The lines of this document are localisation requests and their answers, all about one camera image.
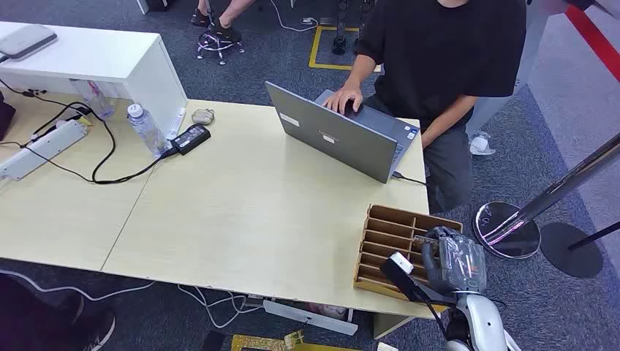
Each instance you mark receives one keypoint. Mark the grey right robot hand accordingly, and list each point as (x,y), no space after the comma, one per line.
(455,266)

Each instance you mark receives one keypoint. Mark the person's right hand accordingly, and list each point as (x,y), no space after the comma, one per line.
(343,98)

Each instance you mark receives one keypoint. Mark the person's left forearm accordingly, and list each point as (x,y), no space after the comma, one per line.
(448,121)

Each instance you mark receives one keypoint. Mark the person's right forearm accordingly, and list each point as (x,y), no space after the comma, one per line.
(358,72)

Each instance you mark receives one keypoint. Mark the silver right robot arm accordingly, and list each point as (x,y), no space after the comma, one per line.
(479,322)

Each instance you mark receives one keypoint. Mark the wooden slotted card organizer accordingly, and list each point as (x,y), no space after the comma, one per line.
(387,237)

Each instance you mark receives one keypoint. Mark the person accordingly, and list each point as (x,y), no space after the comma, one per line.
(436,53)

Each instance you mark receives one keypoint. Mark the seated person's legs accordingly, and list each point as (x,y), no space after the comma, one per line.
(227,12)

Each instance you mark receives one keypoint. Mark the person's black shoe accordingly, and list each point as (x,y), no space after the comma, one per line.
(43,319)

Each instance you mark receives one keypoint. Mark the grey laptop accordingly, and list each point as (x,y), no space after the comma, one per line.
(334,140)

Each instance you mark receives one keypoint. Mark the chrome stanchion base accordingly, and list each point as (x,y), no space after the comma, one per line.
(518,244)

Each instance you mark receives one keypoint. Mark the black robot legs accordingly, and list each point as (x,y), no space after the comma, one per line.
(340,29)

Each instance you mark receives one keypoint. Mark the desk leg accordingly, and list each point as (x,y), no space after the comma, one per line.
(387,324)

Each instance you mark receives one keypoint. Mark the black round stanchion base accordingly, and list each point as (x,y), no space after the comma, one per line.
(566,259)

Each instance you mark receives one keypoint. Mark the white shoe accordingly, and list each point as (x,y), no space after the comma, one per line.
(481,144)

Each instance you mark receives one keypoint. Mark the wheeled stool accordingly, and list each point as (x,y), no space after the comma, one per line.
(218,43)

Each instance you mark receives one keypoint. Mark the grey earbuds case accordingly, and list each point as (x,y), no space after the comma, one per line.
(202,116)

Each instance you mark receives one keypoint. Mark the black stanchion pole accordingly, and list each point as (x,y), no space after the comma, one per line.
(596,236)

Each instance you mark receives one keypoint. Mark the white bar under desk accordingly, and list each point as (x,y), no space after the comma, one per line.
(310,317)

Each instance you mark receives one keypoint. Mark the black power adapter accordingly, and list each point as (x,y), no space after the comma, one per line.
(191,139)

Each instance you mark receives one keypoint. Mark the white strip beside cabinet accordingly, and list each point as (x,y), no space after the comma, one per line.
(176,123)

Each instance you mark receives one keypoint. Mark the clear bottle with white cap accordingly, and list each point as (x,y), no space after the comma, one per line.
(145,128)

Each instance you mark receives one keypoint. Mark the yellow cardboard piece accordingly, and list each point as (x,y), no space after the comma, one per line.
(261,343)

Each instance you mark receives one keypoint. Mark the clear bottle with pink label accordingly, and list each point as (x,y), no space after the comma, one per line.
(97,99)

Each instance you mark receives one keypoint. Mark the white cabinet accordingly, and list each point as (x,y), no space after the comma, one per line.
(97,55)

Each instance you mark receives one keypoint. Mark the red floor tape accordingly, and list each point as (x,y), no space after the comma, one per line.
(596,41)

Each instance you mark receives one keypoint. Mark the white power strip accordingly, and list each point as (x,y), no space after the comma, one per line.
(43,148)

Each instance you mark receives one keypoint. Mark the flat grey device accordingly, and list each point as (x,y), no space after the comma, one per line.
(24,41)

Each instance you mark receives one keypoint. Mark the dark object at desk edge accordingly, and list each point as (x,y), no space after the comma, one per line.
(5,116)

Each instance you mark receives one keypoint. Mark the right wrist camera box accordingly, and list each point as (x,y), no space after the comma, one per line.
(402,264)

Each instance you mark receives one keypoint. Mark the yellow floor tape frame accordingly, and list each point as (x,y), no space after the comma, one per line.
(315,48)

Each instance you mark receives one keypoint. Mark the chrome stanchion post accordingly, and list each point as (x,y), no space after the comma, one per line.
(562,186)

